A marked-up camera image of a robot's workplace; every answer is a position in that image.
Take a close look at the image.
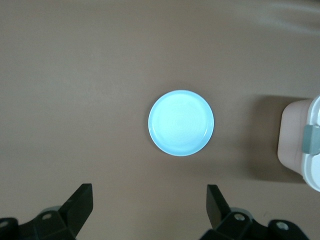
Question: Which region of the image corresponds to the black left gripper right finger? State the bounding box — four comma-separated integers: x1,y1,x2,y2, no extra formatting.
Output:
199,184,311,240

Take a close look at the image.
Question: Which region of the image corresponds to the brown table mat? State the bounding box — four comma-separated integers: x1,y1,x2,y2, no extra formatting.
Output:
0,0,320,240

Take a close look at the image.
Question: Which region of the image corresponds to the white lidded storage box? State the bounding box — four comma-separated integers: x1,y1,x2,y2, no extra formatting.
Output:
277,94,320,193

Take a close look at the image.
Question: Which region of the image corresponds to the blue round plate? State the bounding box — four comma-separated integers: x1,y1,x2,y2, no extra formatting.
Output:
147,89,216,157

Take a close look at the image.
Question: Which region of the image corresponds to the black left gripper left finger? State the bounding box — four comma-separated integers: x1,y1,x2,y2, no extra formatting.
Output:
0,183,94,240

